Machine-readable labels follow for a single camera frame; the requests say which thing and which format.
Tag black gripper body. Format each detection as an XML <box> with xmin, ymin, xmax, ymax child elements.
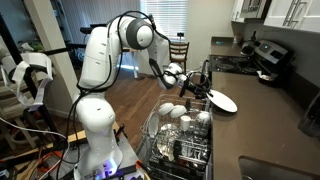
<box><xmin>179</xmin><ymin>75</ymin><xmax>210</xmax><ymax>100</ymax></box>

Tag white round plate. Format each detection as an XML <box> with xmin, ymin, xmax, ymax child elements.
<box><xmin>206</xmin><ymin>89</ymin><xmax>239</xmax><ymax>114</ymax></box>
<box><xmin>146</xmin><ymin>111</ymin><xmax>160</xmax><ymax>139</ymax></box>

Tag metal robot base table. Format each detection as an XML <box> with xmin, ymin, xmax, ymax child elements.
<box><xmin>58</xmin><ymin>124</ymin><xmax>151</xmax><ymax>180</ymax></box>

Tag clear glass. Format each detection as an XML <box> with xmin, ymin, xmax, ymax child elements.
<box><xmin>195</xmin><ymin>111</ymin><xmax>212</xmax><ymax>126</ymax></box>

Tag white cup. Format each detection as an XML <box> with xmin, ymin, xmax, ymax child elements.
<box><xmin>179</xmin><ymin>115</ymin><xmax>193</xmax><ymax>132</ymax></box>

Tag large white bowl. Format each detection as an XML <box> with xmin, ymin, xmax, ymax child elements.
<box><xmin>157</xmin><ymin>102</ymin><xmax>175</xmax><ymax>117</ymax></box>

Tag black stainless stove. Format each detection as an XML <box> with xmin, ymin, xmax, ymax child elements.
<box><xmin>199</xmin><ymin>39</ymin><xmax>295</xmax><ymax>89</ymax></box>

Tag wooden chair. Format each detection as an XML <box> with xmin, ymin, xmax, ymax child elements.
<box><xmin>169</xmin><ymin>41</ymin><xmax>190</xmax><ymax>73</ymax></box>

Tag clear glass bowl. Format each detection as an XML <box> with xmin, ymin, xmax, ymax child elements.
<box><xmin>161</xmin><ymin>123</ymin><xmax>181</xmax><ymax>138</ymax></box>

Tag dark kettle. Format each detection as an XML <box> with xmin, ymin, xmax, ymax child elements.
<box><xmin>239</xmin><ymin>40</ymin><xmax>258</xmax><ymax>57</ymax></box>

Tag small dark dish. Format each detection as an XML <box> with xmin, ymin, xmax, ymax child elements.
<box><xmin>256</xmin><ymin>70</ymin><xmax>280</xmax><ymax>85</ymax></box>

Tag white desk wooden top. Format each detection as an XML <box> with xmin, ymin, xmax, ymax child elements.
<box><xmin>121</xmin><ymin>48</ymin><xmax>141</xmax><ymax>79</ymax></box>

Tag dark glass bottle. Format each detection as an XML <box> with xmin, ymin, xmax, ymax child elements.
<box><xmin>250</xmin><ymin>30</ymin><xmax>259</xmax><ymax>43</ymax></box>

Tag white window blinds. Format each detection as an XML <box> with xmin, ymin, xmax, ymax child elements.
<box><xmin>139</xmin><ymin>0</ymin><xmax>189</xmax><ymax>43</ymax></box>

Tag black and orange clamp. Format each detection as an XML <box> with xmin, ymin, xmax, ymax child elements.
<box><xmin>134</xmin><ymin>159</ymin><xmax>152</xmax><ymax>175</ymax></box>
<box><xmin>113</xmin><ymin>123</ymin><xmax>127</xmax><ymax>145</ymax></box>

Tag narrow white cabinet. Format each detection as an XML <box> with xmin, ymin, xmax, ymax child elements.
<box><xmin>230</xmin><ymin>0</ymin><xmax>247</xmax><ymax>24</ymax></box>

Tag stainless microwave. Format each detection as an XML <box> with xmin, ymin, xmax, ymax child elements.
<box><xmin>239</xmin><ymin>0</ymin><xmax>273</xmax><ymax>20</ymax></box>

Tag kitchen sink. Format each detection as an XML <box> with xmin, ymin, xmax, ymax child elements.
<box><xmin>238</xmin><ymin>155</ymin><xmax>320</xmax><ymax>180</ymax></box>

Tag white upper cabinet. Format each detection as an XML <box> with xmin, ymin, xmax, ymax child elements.
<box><xmin>263</xmin><ymin>0</ymin><xmax>320</xmax><ymax>34</ymax></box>

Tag white pillar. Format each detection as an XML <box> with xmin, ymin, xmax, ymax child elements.
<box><xmin>23</xmin><ymin>0</ymin><xmax>81</xmax><ymax>103</ymax></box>

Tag wire dishwasher rack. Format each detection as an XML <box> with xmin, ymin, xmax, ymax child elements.
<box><xmin>139</xmin><ymin>94</ymin><xmax>213</xmax><ymax>168</ymax></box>

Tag silver cabinet handle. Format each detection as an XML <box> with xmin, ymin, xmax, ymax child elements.
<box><xmin>282</xmin><ymin>0</ymin><xmax>298</xmax><ymax>28</ymax></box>
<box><xmin>289</xmin><ymin>0</ymin><xmax>310</xmax><ymax>29</ymax></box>

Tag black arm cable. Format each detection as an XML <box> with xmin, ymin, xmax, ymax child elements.
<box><xmin>54</xmin><ymin>9</ymin><xmax>213</xmax><ymax>178</ymax></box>

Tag orange cable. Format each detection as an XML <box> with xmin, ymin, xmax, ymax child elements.
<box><xmin>36</xmin><ymin>151</ymin><xmax>64</xmax><ymax>174</ymax></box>

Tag white strap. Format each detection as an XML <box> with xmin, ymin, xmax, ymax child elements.
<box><xmin>0</xmin><ymin>52</ymin><xmax>54</xmax><ymax>108</ymax></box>

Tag black metal frame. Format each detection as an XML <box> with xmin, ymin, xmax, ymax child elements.
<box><xmin>0</xmin><ymin>13</ymin><xmax>73</xmax><ymax>154</ymax></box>

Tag white cable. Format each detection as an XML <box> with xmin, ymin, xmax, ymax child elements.
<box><xmin>0</xmin><ymin>116</ymin><xmax>71</xmax><ymax>180</ymax></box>

